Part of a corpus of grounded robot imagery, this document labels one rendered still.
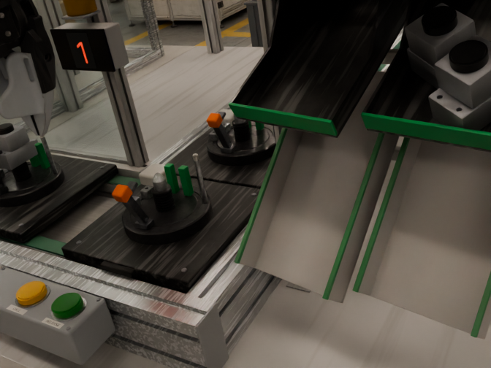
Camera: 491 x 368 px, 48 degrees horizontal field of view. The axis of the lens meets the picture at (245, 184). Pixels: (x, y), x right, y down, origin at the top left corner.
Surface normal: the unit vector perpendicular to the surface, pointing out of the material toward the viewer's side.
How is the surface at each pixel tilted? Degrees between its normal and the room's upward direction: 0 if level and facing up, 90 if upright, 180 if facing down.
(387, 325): 0
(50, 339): 90
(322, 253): 45
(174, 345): 90
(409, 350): 0
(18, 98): 93
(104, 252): 0
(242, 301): 90
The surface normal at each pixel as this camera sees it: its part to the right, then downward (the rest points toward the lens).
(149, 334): -0.48, 0.50
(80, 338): 0.86, 0.14
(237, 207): -0.14, -0.86
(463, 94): -0.80, 0.59
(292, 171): -0.55, -0.27
